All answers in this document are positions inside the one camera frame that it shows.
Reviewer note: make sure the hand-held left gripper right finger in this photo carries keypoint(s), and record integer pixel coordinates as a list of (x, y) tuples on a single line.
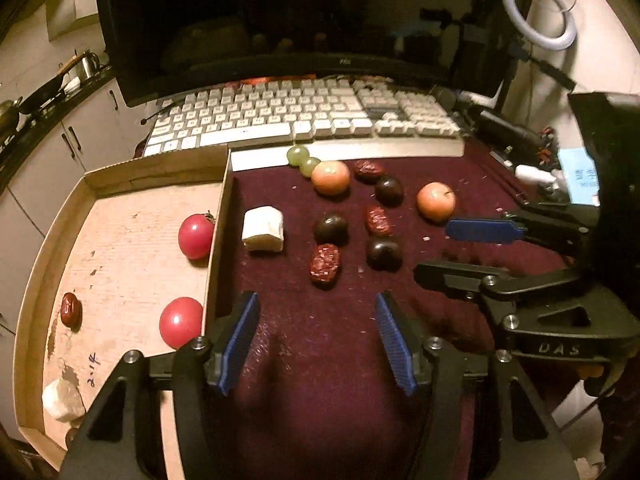
[(395, 342)]

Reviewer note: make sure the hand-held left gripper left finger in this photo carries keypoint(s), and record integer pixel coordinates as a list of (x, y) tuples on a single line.
[(239, 342)]

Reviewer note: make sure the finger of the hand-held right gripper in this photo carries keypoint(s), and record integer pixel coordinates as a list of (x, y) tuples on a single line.
[(450, 277), (480, 230)]

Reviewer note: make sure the red cherry tomato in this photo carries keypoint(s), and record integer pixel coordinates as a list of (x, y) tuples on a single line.
[(196, 236), (181, 321)]

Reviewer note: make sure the dark chestnut ball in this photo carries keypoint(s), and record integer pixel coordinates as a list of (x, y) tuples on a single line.
[(389, 190)]

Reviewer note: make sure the cardboard tray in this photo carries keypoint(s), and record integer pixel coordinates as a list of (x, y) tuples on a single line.
[(135, 270)]

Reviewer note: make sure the green grape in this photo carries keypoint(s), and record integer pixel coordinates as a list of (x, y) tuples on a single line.
[(296, 154), (311, 167)]

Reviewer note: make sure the blue paper note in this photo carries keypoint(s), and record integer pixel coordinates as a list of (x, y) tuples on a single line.
[(580, 175)]

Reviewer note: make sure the small orange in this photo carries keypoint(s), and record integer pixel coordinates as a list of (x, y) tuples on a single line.
[(330, 177), (436, 202)]

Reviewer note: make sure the white power adapter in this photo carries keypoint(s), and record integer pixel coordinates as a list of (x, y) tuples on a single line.
[(532, 175)]

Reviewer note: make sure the red jujube date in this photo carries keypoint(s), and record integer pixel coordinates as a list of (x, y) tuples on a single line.
[(71, 309), (370, 171), (325, 265), (378, 220)]

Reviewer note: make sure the black cylindrical device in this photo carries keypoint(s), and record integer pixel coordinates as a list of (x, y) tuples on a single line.
[(500, 125)]

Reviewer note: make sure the white keyboard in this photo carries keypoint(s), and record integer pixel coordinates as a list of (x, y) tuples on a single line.
[(300, 115)]

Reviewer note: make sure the grey lower kitchen cabinets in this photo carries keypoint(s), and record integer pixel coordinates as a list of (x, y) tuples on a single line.
[(65, 160)]

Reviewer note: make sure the black monitor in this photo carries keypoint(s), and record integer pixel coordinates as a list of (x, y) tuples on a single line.
[(300, 20)]

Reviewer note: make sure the black kitchen countertop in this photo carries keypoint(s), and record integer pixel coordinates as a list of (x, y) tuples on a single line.
[(50, 112)]

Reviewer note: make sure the steel pot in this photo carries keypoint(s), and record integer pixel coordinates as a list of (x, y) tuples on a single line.
[(89, 65)]

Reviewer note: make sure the black frying pan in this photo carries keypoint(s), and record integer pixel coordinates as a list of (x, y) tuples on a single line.
[(42, 92)]

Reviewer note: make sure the steel wok with lid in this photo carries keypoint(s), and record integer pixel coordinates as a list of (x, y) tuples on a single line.
[(7, 112)]

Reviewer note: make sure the white upper wall cabinets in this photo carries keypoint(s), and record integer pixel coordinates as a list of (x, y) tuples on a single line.
[(70, 5)]

